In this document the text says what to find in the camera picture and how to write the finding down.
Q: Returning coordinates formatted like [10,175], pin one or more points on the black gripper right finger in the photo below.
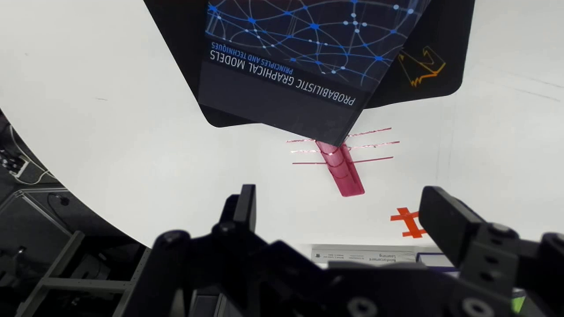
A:
[451,223]

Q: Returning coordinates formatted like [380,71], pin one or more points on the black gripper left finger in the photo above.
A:
[243,218]

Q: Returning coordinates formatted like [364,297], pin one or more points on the blue covered book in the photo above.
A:
[433,258]

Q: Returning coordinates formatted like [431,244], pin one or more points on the white flat book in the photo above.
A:
[370,255]

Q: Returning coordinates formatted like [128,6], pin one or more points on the thin red strip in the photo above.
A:
[380,144]
[375,159]
[375,129]

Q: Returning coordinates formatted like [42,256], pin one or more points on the red marker piece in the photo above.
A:
[343,174]

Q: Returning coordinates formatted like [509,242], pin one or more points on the white round table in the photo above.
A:
[116,117]

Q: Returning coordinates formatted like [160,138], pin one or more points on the black mat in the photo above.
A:
[433,36]

